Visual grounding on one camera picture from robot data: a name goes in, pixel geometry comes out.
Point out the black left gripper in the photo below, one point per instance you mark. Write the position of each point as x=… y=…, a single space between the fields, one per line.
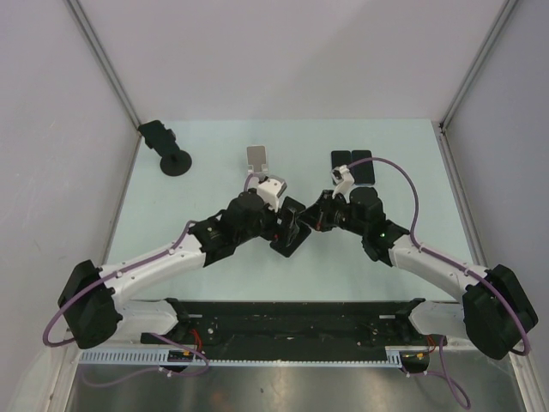
x=271 y=234

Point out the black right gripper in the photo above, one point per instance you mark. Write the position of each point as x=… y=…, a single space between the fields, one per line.
x=317 y=215

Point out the blue smartphone dark screen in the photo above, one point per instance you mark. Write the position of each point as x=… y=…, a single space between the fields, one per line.
x=363 y=173

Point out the teal smartphone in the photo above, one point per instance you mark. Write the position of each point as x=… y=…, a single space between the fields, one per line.
x=341 y=158

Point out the white folding phone stand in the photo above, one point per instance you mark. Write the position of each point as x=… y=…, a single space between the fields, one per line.
x=257 y=160

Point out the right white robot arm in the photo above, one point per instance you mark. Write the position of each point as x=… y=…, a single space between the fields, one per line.
x=490 y=308

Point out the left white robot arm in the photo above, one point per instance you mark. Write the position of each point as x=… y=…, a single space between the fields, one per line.
x=93 y=298

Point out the black round-base phone stand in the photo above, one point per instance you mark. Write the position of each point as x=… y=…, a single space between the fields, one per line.
x=173 y=160

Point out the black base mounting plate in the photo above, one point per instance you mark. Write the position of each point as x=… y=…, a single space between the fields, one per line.
x=297 y=330

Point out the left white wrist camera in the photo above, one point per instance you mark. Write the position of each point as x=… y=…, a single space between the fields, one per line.
x=270 y=191

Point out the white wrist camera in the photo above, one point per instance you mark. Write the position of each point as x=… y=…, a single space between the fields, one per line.
x=343 y=180
x=270 y=191

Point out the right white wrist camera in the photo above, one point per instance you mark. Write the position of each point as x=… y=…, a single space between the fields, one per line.
x=343 y=180

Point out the white slotted cable duct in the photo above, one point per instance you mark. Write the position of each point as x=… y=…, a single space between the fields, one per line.
x=164 y=356

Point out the right aluminium corner post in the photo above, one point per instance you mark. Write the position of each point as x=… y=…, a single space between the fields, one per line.
x=487 y=45

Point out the aluminium corner post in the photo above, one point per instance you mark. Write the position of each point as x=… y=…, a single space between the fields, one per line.
x=487 y=45
x=95 y=45

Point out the left aluminium corner post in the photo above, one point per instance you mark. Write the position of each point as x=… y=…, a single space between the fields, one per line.
x=95 y=45

